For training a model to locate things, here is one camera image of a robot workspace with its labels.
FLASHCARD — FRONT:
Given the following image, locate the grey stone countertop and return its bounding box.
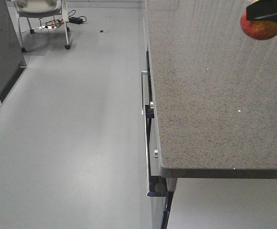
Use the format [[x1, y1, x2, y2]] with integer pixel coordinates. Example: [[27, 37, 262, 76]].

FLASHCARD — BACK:
[[146, 0, 277, 179]]

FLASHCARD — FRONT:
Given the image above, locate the white office chair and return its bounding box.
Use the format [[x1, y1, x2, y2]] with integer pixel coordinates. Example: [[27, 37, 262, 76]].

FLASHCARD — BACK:
[[11, 0, 70, 53]]

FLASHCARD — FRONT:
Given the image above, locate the white power strip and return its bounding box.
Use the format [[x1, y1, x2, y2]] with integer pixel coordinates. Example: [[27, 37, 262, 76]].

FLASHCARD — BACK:
[[37, 26, 58, 32]]

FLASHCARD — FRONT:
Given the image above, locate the red yellow apple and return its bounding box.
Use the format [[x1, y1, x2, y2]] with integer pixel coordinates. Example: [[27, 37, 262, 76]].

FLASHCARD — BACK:
[[240, 11, 277, 40]]

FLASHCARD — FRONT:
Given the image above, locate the black power adapter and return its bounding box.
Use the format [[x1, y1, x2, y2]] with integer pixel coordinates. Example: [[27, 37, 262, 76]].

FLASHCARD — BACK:
[[69, 16, 87, 24]]

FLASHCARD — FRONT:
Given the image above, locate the black built-in drawer appliance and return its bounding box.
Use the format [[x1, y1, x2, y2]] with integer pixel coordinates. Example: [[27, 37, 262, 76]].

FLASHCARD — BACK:
[[141, 50, 154, 118]]

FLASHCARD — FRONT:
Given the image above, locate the dark grey island cabinet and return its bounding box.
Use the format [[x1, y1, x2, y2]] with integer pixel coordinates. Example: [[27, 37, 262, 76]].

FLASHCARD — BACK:
[[0, 0, 26, 106]]

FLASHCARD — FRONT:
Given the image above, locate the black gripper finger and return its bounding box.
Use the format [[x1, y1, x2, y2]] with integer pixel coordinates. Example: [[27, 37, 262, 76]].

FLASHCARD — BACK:
[[245, 0, 277, 23]]

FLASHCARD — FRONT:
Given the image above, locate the black built-in oven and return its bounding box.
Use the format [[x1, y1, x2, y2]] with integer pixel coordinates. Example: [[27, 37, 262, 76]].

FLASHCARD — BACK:
[[142, 102, 177, 229]]

